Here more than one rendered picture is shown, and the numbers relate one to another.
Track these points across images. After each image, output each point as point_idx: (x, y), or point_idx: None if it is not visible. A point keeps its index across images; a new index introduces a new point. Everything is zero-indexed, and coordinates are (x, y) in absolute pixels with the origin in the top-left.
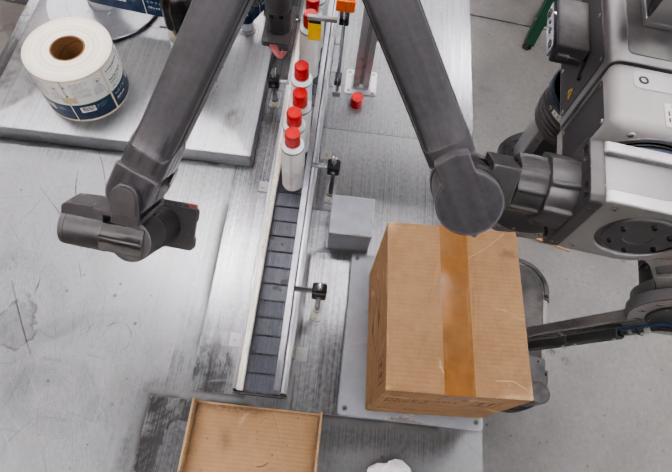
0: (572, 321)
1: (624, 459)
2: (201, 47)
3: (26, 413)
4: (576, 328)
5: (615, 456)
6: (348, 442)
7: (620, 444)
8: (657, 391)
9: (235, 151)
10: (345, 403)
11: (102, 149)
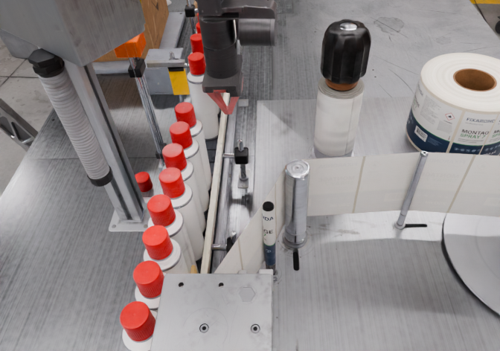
0: (8, 111)
1: (3, 181)
2: None
3: (356, 2)
4: (8, 105)
5: (8, 183)
6: (180, 10)
7: (0, 189)
8: None
9: (271, 102)
10: (180, 14)
11: None
